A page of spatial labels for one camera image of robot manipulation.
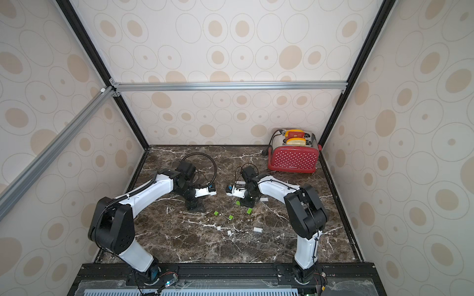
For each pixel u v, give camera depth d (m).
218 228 0.86
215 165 0.76
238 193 0.83
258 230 0.86
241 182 1.03
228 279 0.73
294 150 0.96
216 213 0.91
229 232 0.85
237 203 0.92
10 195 0.51
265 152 1.13
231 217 0.90
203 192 0.77
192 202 0.76
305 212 0.49
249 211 0.92
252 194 0.70
